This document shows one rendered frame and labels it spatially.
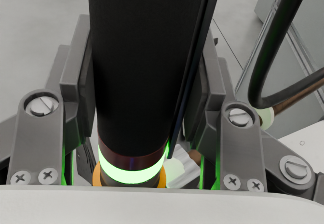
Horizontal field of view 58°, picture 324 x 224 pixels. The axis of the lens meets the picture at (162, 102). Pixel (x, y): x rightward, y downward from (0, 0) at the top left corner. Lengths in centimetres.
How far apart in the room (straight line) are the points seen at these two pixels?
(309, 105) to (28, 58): 215
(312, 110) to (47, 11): 264
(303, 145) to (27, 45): 251
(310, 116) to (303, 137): 64
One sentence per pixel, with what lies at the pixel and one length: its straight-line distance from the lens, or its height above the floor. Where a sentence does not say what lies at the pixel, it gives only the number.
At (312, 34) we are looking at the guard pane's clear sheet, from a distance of 137.
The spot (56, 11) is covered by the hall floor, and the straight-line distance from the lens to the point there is 324.
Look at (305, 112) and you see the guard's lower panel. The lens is 132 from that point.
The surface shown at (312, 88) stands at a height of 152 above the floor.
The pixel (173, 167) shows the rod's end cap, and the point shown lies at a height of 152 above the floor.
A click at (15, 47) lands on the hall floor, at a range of 284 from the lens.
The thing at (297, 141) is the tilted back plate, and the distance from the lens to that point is 65.
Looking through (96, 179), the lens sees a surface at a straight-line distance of 18.
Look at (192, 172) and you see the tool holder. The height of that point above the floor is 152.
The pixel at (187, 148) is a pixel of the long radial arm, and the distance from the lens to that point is 72.
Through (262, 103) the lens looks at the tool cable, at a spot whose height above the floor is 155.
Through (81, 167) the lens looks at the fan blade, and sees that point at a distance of 82.
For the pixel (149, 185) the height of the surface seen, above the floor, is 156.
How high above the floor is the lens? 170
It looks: 48 degrees down
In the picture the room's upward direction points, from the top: 10 degrees clockwise
